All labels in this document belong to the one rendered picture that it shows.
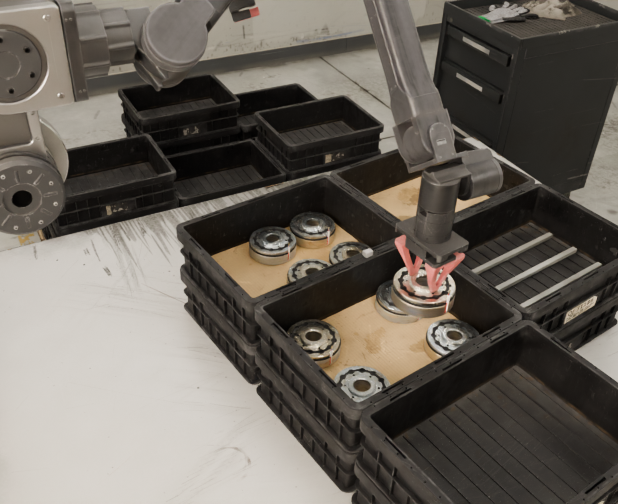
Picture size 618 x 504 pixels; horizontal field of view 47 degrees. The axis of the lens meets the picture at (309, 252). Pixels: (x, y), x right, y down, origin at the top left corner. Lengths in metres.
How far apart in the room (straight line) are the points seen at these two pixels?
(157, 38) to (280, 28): 3.76
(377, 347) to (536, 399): 0.30
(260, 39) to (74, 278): 3.08
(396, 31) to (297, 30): 3.66
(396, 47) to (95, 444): 0.87
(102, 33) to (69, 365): 0.82
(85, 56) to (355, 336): 0.75
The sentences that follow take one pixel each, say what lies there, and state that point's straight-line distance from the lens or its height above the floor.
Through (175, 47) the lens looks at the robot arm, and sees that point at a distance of 0.91.
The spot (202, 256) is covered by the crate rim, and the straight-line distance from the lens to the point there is 1.40.
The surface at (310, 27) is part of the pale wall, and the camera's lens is 4.76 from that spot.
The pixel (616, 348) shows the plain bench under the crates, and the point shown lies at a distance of 1.71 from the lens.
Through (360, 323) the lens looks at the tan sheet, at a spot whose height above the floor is 0.83.
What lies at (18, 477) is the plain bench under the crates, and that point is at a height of 0.70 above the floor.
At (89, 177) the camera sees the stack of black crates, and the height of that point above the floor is 0.49.
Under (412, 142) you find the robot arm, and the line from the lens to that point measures 1.05.
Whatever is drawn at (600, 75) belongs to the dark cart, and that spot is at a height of 0.68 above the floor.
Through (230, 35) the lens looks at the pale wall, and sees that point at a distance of 4.52.
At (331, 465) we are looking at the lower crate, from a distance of 1.30.
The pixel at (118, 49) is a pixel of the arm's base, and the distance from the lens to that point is 0.92.
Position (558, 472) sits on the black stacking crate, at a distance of 1.25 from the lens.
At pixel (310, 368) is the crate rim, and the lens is 1.18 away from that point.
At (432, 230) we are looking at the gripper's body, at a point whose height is 1.17.
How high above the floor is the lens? 1.78
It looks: 37 degrees down
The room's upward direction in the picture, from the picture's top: 3 degrees clockwise
